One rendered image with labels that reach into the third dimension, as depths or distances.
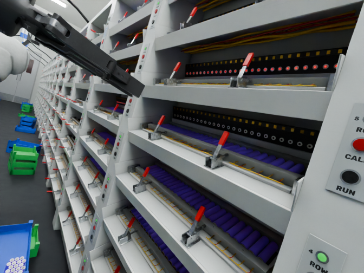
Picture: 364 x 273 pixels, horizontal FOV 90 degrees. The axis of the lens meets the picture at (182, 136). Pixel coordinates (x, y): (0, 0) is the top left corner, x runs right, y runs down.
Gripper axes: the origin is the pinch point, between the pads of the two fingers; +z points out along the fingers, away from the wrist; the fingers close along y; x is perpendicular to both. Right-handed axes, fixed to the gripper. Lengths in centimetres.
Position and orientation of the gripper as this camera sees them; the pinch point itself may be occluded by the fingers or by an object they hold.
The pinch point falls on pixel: (124, 82)
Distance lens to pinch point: 40.1
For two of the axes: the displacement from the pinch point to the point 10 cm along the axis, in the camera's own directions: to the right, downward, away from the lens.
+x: 4.3, -9.0, 0.9
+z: 6.5, 3.8, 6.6
